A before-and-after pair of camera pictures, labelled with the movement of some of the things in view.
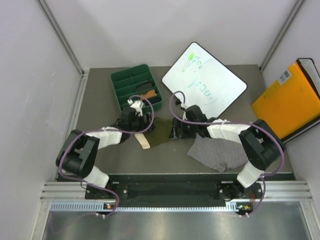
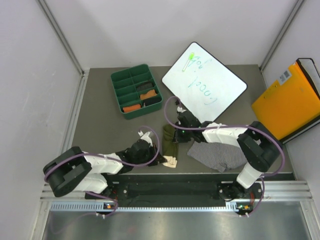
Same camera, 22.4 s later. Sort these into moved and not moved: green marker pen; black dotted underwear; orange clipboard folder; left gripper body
Moved: left gripper body
Not moved: orange clipboard folder; black dotted underwear; green marker pen
